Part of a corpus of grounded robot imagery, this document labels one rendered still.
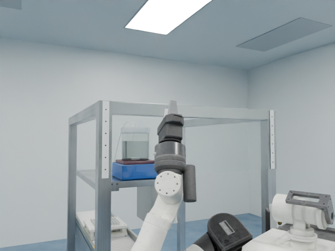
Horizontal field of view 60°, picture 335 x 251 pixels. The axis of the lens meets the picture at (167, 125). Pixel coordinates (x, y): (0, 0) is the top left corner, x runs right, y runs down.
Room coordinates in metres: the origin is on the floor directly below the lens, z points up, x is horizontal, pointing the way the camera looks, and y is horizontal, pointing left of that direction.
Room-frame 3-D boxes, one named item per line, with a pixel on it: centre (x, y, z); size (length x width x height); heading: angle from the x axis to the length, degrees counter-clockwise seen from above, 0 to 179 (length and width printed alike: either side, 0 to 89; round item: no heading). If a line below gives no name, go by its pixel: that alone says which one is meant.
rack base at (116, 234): (2.01, 0.43, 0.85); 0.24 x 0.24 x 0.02; 25
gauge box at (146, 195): (1.56, 0.08, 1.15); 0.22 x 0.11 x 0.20; 25
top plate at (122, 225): (2.01, 0.43, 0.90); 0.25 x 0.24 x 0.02; 115
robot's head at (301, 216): (0.68, -0.31, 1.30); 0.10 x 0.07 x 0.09; 47
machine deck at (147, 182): (1.68, 0.29, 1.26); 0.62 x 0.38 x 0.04; 25
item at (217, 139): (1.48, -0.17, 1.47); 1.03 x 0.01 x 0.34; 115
